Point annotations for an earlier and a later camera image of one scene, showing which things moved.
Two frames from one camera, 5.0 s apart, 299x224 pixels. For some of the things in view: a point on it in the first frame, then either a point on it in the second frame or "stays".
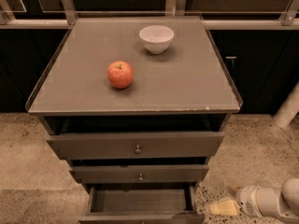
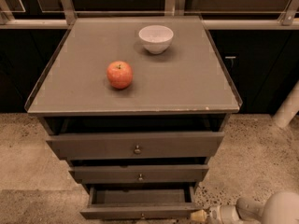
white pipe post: x=289 y=108 stays
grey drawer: x=141 y=203 stays
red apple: x=120 y=74 stays
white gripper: x=248 y=197 -> x=221 y=215
